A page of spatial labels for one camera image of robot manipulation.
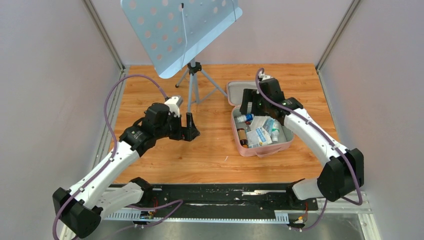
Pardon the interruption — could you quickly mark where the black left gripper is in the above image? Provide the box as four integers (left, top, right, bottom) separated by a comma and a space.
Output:
155, 111, 200, 141

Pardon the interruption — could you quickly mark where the white blue bottle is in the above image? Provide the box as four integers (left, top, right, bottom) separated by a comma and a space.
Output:
234, 113, 255, 123

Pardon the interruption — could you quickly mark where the large blue cotton packet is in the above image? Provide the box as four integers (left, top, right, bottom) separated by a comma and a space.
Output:
262, 118, 280, 134

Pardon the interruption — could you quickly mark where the brown medicine bottle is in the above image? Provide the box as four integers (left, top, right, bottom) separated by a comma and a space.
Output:
236, 128, 249, 149

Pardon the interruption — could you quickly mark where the pink medicine kit case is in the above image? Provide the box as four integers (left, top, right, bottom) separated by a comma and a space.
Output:
226, 81, 295, 158

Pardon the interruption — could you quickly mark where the white green medicine bottle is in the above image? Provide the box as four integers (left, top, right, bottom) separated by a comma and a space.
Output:
270, 120, 280, 143

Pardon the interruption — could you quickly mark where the white pad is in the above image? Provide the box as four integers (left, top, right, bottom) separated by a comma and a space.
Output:
249, 116, 270, 131

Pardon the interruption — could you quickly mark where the white blue gauze packet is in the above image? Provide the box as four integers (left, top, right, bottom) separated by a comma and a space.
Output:
246, 127, 273, 148

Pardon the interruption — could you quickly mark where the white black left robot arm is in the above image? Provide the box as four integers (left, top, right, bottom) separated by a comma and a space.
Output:
52, 102, 200, 239

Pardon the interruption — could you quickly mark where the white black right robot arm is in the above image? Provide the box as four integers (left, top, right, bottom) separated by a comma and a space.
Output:
240, 77, 365, 209

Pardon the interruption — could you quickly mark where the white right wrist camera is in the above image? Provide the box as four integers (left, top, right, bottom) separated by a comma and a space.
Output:
258, 74, 273, 82

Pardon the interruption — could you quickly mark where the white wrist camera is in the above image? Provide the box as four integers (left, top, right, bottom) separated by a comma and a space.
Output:
258, 74, 273, 82
164, 95, 184, 118

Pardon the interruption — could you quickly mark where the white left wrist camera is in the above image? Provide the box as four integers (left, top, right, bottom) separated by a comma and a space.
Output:
164, 95, 184, 118

